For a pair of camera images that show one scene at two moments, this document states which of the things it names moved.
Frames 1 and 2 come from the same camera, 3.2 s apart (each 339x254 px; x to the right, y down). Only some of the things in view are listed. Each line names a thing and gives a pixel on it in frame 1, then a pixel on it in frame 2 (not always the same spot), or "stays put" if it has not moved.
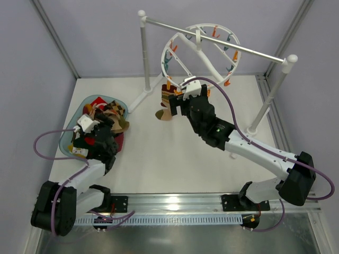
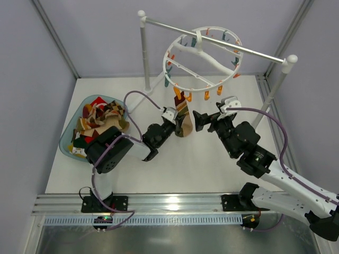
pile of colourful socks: x=114 y=111 stays put
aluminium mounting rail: x=199 y=205 stays put
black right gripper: x=181 y=104 → x=212 y=119
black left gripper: x=86 y=140 → x=174 y=124
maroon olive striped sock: x=166 y=114 → x=182 y=108
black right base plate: x=232 y=202 stays put
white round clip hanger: x=210 y=52 stays put
